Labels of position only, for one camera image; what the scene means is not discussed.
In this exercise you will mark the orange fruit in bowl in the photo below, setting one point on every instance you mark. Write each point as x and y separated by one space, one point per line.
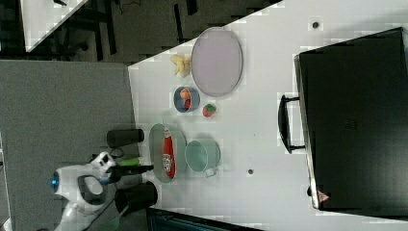
185 94

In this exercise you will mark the black toaster oven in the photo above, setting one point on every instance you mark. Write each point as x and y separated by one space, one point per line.
353 101

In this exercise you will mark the green mug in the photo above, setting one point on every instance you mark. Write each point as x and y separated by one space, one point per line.
203 156

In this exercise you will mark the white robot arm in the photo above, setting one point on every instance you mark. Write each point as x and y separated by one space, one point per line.
85 187

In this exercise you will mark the blue bowl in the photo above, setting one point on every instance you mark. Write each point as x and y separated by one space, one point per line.
179 102

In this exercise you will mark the black cylinder at corner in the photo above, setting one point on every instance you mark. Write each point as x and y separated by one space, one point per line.
136 198

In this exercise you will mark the red ketchup bottle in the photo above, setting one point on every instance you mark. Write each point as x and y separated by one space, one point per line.
169 165

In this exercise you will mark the yellow banana bunch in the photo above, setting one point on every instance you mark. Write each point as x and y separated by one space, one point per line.
183 65

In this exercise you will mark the green marker tube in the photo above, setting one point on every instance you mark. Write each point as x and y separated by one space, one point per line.
130 162

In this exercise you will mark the black cylinder near strainer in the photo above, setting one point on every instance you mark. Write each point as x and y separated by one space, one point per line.
118 138

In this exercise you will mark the red strawberry in bowl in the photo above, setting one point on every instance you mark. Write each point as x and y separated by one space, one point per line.
187 104

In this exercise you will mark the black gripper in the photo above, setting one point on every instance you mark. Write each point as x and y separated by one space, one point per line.
117 172

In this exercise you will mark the red strawberry on table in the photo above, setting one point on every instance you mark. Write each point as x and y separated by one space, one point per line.
209 110

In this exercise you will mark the white side table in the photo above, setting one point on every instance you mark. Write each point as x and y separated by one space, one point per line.
40 18

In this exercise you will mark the large lilac plate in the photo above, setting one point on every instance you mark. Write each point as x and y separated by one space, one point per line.
216 62

